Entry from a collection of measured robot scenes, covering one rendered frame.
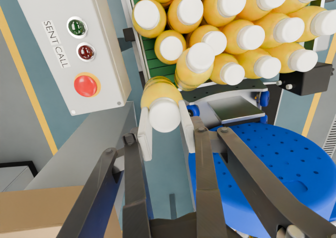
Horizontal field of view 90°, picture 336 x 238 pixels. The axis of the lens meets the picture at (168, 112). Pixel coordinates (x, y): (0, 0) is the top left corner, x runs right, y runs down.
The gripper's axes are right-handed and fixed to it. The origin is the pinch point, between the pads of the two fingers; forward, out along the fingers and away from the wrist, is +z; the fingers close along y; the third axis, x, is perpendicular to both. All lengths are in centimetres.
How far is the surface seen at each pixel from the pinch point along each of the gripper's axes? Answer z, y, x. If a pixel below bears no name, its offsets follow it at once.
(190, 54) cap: 8.5, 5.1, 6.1
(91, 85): 10.8, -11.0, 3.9
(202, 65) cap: 7.8, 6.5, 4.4
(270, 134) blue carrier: 17.6, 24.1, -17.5
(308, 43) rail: 25.5, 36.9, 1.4
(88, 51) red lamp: 10.9, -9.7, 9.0
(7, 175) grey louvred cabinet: 103, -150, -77
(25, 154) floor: 123, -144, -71
